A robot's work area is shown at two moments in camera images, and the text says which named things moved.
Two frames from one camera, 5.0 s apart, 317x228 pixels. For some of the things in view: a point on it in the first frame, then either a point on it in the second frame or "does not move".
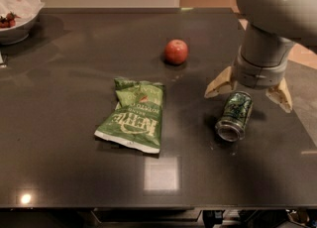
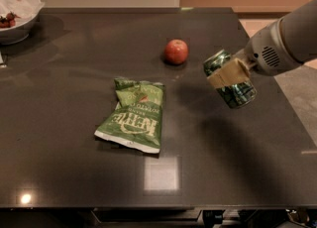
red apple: x=175 y=52 does not move
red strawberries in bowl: x=9 y=21 does not move
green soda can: x=231 y=126 -> x=237 y=94
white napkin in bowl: x=20 y=1 does not move
